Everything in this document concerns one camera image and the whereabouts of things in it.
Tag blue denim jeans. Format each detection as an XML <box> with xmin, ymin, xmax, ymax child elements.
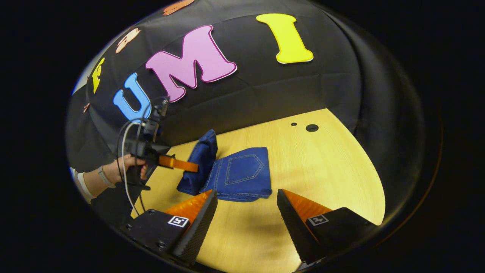
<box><xmin>177</xmin><ymin>129</ymin><xmax>272</xmax><ymax>202</ymax></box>

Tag white cable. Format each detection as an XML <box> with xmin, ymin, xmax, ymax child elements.
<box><xmin>120</xmin><ymin>121</ymin><xmax>141</xmax><ymax>217</ymax></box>

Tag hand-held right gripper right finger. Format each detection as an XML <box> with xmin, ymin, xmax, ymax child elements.
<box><xmin>277</xmin><ymin>189</ymin><xmax>380</xmax><ymax>265</ymax></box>

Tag grey wristband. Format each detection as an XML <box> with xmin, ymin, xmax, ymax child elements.
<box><xmin>98</xmin><ymin>166</ymin><xmax>116</xmax><ymax>189</ymax></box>

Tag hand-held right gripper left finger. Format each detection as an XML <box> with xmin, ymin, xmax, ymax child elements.
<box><xmin>119</xmin><ymin>189</ymin><xmax>219</xmax><ymax>265</ymax></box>

